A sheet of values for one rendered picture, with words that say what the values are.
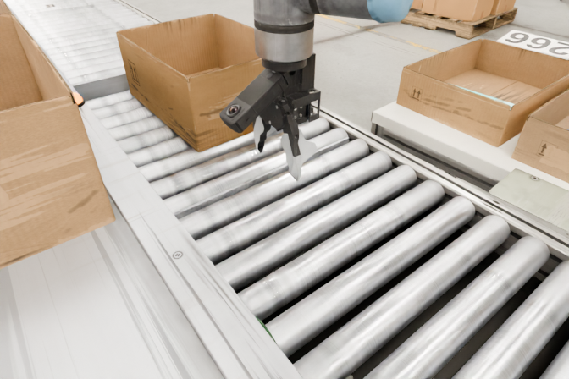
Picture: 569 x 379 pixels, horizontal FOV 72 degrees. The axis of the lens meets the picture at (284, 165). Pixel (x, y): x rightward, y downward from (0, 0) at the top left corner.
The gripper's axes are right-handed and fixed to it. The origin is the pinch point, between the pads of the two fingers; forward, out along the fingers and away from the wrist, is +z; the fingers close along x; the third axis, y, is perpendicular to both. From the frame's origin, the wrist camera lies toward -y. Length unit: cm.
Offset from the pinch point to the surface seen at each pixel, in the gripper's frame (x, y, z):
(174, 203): 7.4, -17.2, 5.5
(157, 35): 59, 4, -9
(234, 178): 7.2, -4.6, 5.6
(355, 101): 121, 157, 80
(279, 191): -0.3, 0.8, 6.6
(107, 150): 8.5, -25.4, -8.7
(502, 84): -2, 78, 4
